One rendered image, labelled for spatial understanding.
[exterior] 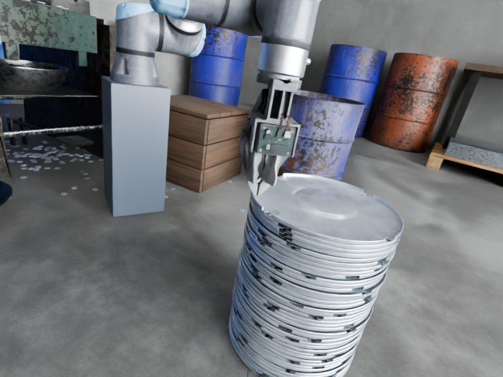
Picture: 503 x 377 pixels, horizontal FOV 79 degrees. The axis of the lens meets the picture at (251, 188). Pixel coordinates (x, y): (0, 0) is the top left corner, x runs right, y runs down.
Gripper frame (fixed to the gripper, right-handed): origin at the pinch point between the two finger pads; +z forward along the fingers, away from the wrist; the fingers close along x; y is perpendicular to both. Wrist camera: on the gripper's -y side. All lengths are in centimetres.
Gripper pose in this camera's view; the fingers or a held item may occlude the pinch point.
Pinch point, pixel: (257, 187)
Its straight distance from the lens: 57.9
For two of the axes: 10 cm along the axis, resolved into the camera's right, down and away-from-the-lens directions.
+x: 9.8, 1.0, 1.6
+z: -1.6, 9.1, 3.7
